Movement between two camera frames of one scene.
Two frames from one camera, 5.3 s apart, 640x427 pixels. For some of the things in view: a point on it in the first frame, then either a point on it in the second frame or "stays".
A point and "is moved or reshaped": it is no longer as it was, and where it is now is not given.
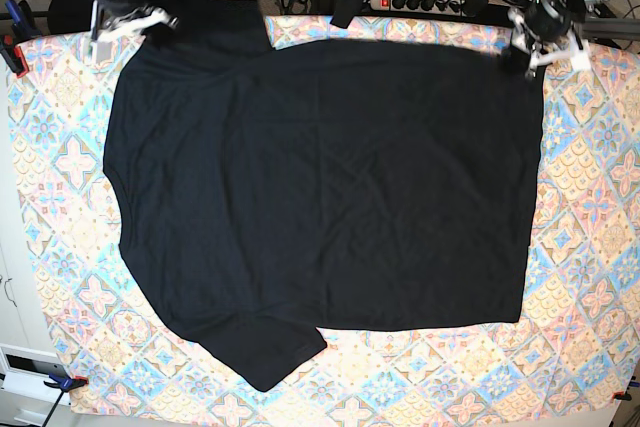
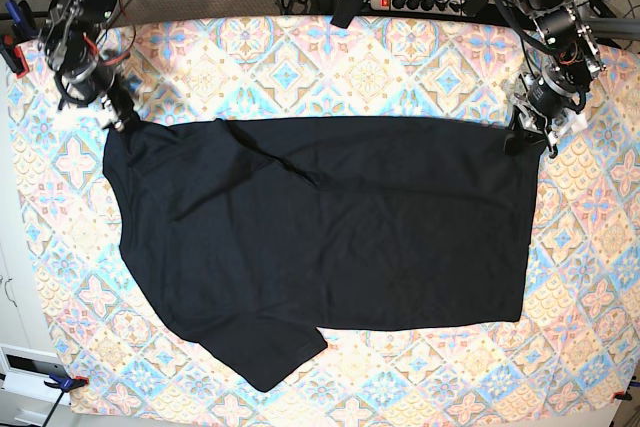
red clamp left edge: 21,19 stays
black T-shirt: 268,193 is moved or reshaped
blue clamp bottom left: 65,385 stays
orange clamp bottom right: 621,395 stays
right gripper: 547,18 -> 553,92
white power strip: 418,4 stays
